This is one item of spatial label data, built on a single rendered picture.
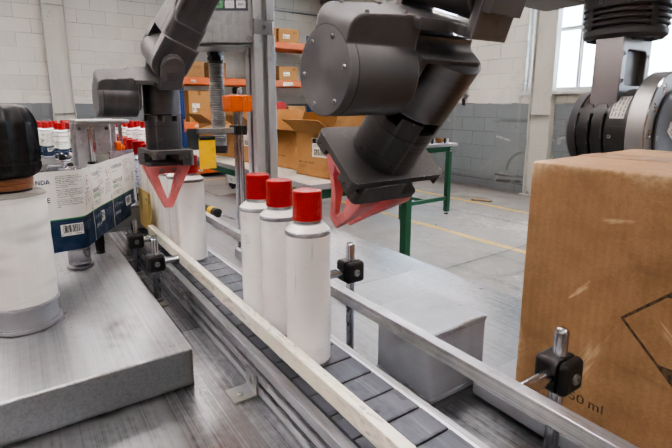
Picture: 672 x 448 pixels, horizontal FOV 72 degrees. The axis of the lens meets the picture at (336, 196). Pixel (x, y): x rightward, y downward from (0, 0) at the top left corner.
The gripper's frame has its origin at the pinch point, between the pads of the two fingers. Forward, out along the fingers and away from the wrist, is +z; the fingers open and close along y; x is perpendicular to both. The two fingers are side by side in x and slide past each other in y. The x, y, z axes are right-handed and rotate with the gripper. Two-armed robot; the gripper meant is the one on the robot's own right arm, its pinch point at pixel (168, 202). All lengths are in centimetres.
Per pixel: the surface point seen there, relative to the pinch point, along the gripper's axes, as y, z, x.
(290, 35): -678, -151, 414
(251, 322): 28.6, 11.1, 1.5
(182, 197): -6.2, 0.5, 4.3
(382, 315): 45.3, 5.9, 8.8
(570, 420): 65, 6, 9
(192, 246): -5.6, 10.0, 5.4
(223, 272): 2.4, 13.4, 8.2
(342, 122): -122, -10, 125
